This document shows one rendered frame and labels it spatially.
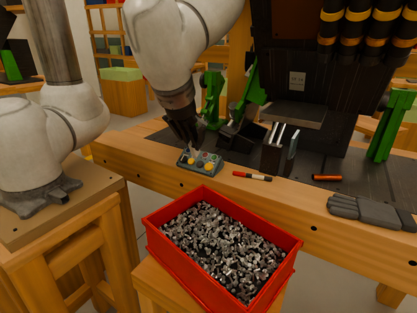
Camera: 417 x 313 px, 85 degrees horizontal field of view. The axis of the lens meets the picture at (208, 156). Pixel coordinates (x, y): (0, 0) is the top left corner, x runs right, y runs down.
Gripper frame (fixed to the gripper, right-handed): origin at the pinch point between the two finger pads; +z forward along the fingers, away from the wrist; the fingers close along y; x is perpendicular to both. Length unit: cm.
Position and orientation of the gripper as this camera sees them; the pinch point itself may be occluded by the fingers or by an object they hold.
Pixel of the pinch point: (194, 148)
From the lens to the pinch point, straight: 69.9
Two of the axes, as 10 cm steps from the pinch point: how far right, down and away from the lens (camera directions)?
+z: 1.4, 5.4, 8.3
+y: 9.1, 2.6, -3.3
